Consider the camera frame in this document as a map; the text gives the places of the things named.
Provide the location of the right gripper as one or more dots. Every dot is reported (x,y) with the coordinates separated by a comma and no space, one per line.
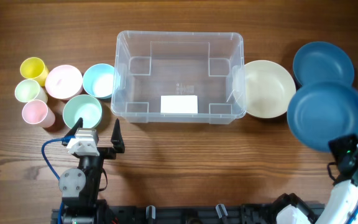
(337,144)

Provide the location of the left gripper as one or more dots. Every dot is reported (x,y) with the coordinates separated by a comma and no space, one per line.
(110,152)

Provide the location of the mint green plastic bowl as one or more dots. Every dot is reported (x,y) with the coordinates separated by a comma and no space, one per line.
(83,106)

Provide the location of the dark blue plate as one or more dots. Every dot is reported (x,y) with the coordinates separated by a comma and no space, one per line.
(321,112)
(322,62)

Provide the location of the cream plastic plate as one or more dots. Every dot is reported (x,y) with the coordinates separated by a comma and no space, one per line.
(269,89)

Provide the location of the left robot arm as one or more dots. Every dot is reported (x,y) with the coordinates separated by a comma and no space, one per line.
(80,186)

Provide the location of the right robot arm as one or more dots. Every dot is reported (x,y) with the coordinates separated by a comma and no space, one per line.
(342,206)

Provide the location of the light blue plastic bowl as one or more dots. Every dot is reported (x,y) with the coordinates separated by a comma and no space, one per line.
(98,80)

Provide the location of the pink plastic bowl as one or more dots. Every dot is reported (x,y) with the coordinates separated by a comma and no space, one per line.
(64,82)

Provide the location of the pink plastic cup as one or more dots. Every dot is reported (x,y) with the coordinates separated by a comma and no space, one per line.
(37,113)

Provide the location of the white label in bin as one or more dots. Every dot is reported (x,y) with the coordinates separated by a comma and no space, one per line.
(179,104)

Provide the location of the clear plastic storage bin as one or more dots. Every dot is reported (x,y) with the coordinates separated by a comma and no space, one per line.
(152,64)

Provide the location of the light green plastic cup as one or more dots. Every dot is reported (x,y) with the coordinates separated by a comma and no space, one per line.
(29,90)

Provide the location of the yellow plastic cup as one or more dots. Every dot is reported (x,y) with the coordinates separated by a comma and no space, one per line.
(34,68)

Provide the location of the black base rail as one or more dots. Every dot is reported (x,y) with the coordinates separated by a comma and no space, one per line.
(242,214)

